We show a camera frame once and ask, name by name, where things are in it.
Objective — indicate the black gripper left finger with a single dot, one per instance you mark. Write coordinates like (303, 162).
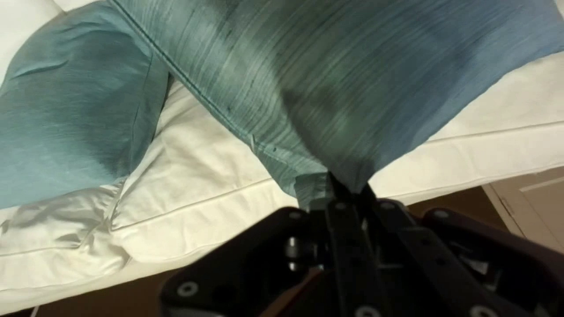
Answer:
(346, 257)

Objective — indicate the white sofa back cushion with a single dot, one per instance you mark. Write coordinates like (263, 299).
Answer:
(194, 176)

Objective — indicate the small teal silk pillow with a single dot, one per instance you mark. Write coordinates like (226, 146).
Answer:
(71, 106)

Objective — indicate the large teal silk pillow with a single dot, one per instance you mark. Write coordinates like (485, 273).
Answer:
(353, 76)

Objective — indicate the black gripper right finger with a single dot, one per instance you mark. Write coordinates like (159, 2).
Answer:
(423, 252)

